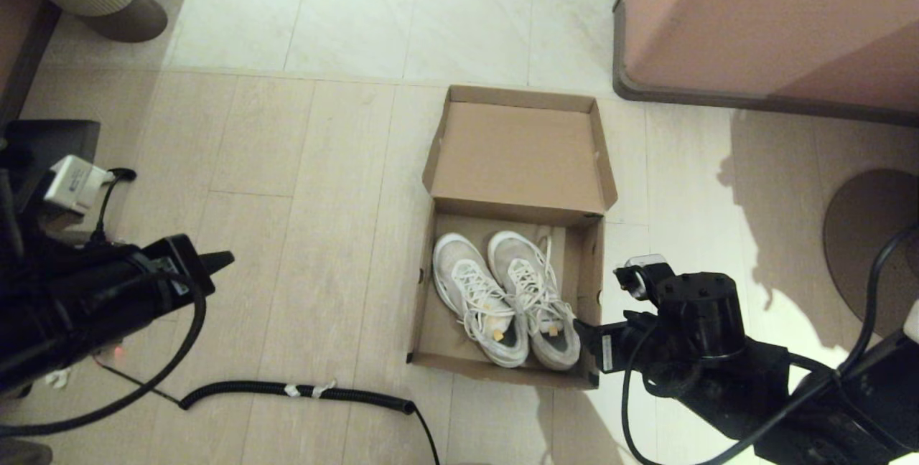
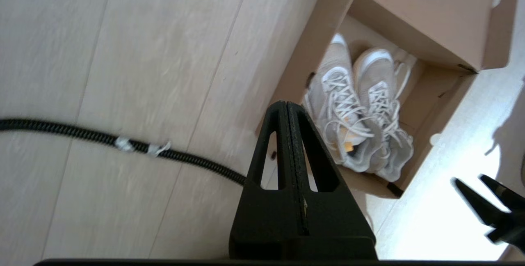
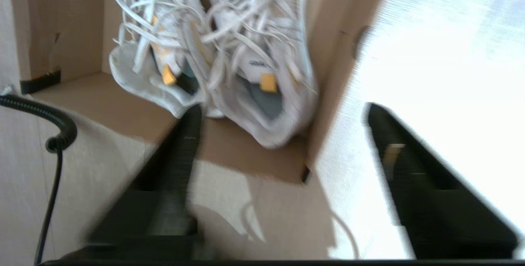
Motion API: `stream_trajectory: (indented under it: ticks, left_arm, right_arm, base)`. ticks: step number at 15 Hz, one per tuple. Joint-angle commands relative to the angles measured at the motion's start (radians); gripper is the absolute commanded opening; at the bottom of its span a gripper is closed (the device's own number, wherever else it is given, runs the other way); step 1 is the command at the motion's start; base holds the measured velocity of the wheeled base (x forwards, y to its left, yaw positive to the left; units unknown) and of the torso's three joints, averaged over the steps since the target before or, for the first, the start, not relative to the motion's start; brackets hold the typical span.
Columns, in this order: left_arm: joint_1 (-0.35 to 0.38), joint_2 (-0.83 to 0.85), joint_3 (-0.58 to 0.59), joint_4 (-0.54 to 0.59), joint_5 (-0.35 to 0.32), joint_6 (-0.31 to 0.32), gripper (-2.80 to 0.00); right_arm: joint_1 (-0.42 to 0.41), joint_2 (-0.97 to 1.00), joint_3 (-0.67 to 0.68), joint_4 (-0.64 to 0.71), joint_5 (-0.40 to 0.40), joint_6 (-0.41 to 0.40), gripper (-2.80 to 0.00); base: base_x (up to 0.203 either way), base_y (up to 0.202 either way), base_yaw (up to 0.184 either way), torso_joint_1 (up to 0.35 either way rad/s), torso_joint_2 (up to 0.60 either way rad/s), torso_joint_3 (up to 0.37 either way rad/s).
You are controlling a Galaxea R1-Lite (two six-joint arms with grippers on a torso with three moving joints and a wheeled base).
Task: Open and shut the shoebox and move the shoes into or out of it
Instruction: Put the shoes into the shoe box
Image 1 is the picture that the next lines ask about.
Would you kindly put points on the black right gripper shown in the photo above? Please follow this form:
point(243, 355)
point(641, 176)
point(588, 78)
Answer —
point(624, 346)

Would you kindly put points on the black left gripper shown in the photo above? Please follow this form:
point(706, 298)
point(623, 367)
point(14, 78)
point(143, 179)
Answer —
point(169, 271)

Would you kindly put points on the white lace-up sneaker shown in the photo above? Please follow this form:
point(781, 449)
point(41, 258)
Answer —
point(531, 285)
point(467, 285)

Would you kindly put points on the brown cardboard shoe box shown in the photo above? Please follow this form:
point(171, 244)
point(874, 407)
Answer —
point(517, 156)

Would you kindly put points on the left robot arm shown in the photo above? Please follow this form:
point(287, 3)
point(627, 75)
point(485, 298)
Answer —
point(57, 307)

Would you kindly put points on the dark grey square base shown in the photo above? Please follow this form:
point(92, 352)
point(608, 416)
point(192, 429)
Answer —
point(72, 138)

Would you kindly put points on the crumpled white tissue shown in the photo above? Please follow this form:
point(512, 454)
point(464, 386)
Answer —
point(57, 377)

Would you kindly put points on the round brown base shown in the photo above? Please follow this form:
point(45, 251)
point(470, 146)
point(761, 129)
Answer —
point(861, 235)

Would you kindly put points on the brown wooden furniture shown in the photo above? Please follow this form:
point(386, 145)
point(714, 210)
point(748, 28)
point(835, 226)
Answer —
point(18, 41)

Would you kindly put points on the pink cabinet with dark plinth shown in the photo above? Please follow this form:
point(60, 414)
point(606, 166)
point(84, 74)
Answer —
point(775, 13)

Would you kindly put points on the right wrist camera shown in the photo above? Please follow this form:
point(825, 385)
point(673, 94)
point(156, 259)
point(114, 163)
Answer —
point(642, 275)

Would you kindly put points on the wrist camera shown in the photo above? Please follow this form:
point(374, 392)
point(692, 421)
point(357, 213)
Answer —
point(72, 181)
point(642, 275)

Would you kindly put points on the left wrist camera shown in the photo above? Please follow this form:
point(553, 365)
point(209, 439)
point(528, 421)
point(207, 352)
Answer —
point(72, 181)

